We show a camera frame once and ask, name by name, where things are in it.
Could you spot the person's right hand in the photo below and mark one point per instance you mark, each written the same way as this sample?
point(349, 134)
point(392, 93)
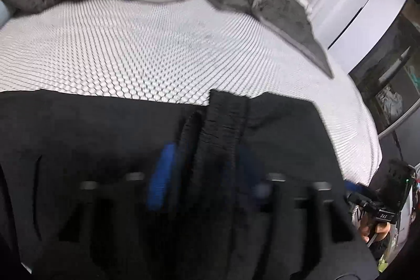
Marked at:
point(380, 229)

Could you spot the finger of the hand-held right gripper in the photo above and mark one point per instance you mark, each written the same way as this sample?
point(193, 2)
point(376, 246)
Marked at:
point(357, 187)

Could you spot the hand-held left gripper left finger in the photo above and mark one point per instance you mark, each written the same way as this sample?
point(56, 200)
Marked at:
point(162, 175)

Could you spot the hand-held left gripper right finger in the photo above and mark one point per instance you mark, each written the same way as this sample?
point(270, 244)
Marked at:
point(251, 168)

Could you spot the light blue pillow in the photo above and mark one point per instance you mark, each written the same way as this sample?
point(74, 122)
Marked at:
point(5, 14)

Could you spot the white patterned mattress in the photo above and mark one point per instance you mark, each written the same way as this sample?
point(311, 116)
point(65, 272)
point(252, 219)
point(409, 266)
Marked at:
point(147, 47)

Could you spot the black pants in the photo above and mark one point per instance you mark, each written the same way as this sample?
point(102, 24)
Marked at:
point(98, 135)

